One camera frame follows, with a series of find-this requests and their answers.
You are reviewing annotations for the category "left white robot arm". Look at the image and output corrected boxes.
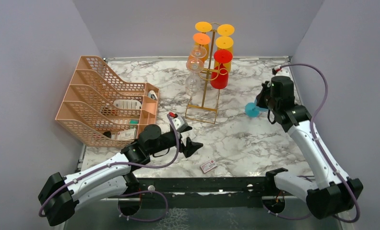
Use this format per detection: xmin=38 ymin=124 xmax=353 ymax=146
xmin=38 ymin=124 xmax=203 ymax=226

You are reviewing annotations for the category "orange wine glass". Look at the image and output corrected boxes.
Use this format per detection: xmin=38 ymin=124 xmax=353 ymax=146
xmin=188 ymin=33 xmax=211 ymax=63

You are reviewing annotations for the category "black mounting rail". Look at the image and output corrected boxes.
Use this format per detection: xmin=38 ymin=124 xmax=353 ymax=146
xmin=107 ymin=176 xmax=296 ymax=209

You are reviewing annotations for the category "red wine glass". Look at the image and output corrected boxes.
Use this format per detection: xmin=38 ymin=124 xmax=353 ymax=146
xmin=210 ymin=49 xmax=233 ymax=90

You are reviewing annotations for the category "yellow wine glass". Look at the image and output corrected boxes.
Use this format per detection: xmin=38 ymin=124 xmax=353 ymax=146
xmin=195 ymin=21 xmax=213 ymax=33
xmin=216 ymin=24 xmax=235 ymax=36
xmin=214 ymin=36 xmax=234 ymax=72

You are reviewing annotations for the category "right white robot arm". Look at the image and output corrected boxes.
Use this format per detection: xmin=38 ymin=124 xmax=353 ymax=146
xmin=256 ymin=76 xmax=363 ymax=219

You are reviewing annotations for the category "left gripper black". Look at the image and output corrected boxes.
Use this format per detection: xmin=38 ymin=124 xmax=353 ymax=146
xmin=148 ymin=126 xmax=203 ymax=157

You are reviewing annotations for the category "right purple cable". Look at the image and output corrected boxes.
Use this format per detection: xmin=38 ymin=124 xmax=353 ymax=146
xmin=261 ymin=63 xmax=361 ymax=223

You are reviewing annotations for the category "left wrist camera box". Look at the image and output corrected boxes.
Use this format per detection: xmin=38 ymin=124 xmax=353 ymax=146
xmin=168 ymin=112 xmax=192 ymax=133

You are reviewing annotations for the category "blue wine glass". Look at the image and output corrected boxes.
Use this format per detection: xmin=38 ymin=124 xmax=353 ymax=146
xmin=244 ymin=100 xmax=268 ymax=118

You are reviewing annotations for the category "small red white card box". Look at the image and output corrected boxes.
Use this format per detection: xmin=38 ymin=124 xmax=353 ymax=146
xmin=200 ymin=160 xmax=217 ymax=173

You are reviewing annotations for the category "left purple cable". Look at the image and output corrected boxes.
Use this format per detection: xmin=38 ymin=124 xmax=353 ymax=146
xmin=38 ymin=114 xmax=181 ymax=223

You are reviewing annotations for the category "peach plastic file organizer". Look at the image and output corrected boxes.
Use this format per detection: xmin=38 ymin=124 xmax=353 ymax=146
xmin=55 ymin=56 xmax=160 ymax=148

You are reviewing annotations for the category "purple cable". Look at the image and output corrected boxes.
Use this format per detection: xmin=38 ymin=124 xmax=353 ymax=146
xmin=38 ymin=114 xmax=181 ymax=223
xmin=261 ymin=63 xmax=361 ymax=223

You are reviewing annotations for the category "clear wine glass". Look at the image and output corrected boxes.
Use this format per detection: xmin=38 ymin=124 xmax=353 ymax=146
xmin=185 ymin=58 xmax=204 ymax=96

